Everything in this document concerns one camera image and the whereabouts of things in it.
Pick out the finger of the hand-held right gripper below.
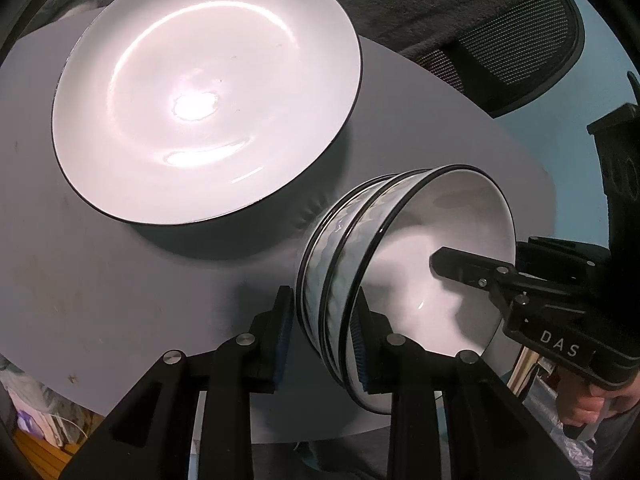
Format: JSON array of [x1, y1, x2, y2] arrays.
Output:
[[430, 246, 531, 311], [515, 237, 608, 286]]

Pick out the person's right forearm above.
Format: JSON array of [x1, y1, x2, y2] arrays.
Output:
[[590, 407, 640, 480]]

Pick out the large white plate black rim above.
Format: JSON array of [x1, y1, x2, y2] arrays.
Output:
[[51, 0, 364, 227]]

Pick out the black mesh office chair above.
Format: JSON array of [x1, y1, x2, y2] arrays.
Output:
[[417, 0, 587, 120], [307, 0, 568, 63]]

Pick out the white bowl black rim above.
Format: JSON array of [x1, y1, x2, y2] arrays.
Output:
[[295, 172, 401, 378], [325, 164, 517, 415]]

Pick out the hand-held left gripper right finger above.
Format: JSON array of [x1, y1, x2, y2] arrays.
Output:
[[350, 295, 581, 480]]

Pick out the white plastic bags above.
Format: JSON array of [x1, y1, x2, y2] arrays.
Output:
[[0, 354, 107, 453]]

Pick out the person's right hand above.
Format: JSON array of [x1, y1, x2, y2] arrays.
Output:
[[555, 367, 640, 441]]

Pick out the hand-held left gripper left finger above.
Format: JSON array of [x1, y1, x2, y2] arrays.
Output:
[[60, 285, 293, 480]]

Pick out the clear plastic bag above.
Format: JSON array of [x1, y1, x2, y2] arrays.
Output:
[[522, 385, 603, 480]]

